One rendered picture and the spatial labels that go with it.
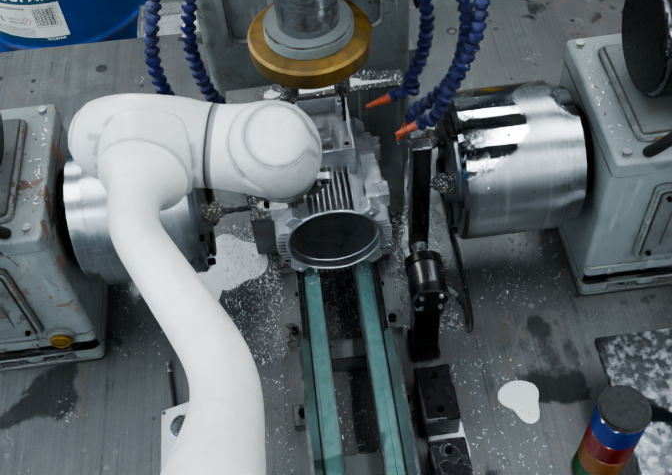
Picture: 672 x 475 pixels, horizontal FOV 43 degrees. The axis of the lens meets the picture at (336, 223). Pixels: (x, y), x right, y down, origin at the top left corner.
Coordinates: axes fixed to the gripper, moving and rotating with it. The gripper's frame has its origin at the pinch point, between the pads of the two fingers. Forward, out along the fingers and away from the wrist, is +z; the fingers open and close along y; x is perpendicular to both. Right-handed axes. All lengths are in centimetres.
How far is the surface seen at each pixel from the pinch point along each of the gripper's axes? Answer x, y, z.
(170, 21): -83, 35, 132
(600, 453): 40, -34, -26
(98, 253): 5.1, 30.9, 0.9
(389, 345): 25.0, -12.5, 7.0
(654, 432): 43, -49, -2
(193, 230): 3.5, 15.7, -0.1
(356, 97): -16.4, -12.6, 7.5
